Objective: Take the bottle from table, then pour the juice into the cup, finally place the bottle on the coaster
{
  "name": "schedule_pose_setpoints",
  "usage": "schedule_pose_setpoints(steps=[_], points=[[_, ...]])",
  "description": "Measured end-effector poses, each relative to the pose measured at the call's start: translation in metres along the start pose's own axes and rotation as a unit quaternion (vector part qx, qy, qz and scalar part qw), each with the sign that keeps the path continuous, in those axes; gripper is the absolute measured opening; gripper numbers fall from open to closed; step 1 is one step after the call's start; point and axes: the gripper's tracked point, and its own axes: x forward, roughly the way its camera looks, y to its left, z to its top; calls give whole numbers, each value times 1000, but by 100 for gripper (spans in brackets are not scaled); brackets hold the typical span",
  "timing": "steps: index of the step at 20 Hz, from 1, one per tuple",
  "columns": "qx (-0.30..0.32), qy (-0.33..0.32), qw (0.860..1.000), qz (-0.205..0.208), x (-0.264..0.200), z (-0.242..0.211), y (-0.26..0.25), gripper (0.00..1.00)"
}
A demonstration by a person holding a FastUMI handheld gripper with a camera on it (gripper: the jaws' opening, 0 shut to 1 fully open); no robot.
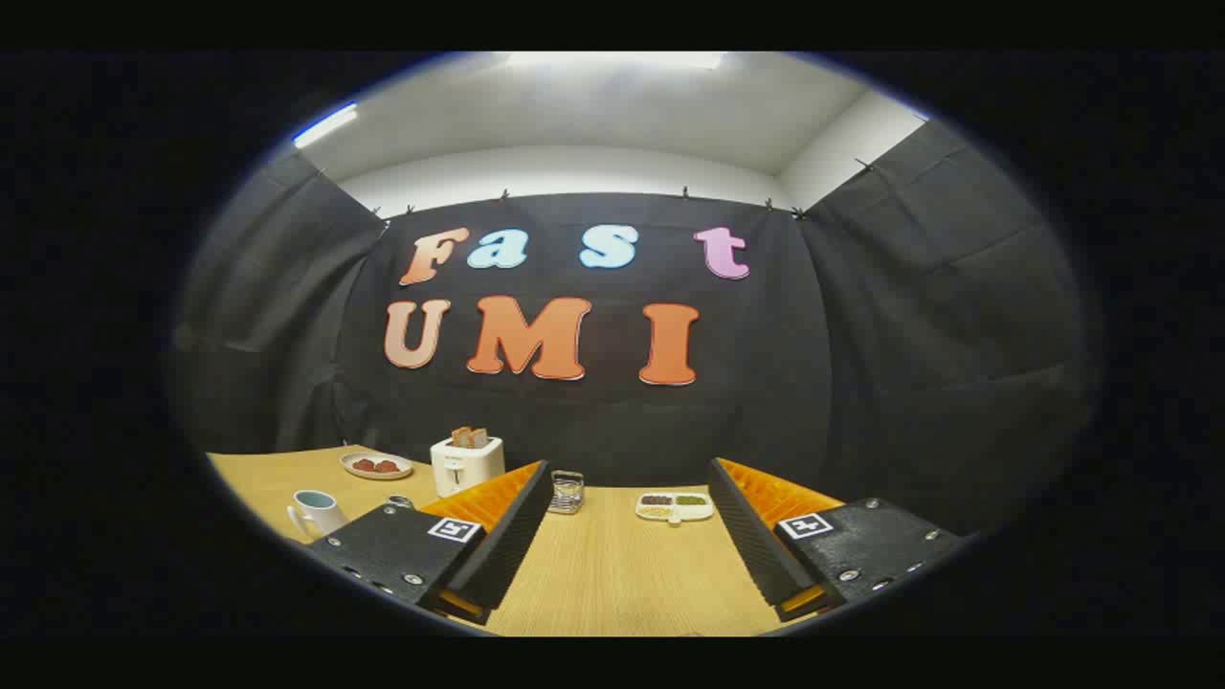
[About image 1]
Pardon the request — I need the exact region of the wooden table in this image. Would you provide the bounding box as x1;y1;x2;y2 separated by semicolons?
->
206;445;843;637

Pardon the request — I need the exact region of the white divided dish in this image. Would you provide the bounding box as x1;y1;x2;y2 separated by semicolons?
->
635;492;715;526

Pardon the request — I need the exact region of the white round plate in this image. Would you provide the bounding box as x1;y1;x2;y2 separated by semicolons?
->
340;452;414;480

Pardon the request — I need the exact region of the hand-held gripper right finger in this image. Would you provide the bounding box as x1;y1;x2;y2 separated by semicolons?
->
706;457;968;623

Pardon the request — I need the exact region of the ceiling light panel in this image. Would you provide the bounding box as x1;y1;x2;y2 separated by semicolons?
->
505;52;725;71

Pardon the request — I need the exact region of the black backdrop cloth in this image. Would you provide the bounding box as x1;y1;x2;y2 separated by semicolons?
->
172;120;1102;537

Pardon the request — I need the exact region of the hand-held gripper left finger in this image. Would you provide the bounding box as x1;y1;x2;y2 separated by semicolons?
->
301;459;554;628

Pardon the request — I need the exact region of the metal wire holder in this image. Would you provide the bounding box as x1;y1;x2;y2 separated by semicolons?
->
548;470;586;515

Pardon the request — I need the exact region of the white toaster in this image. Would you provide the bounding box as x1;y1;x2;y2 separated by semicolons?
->
430;435;506;498

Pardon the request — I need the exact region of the ceiling light strip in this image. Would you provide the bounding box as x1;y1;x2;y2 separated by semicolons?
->
293;103;359;148

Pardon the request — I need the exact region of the white cup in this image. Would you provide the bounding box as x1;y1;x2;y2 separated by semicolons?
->
287;490;350;542

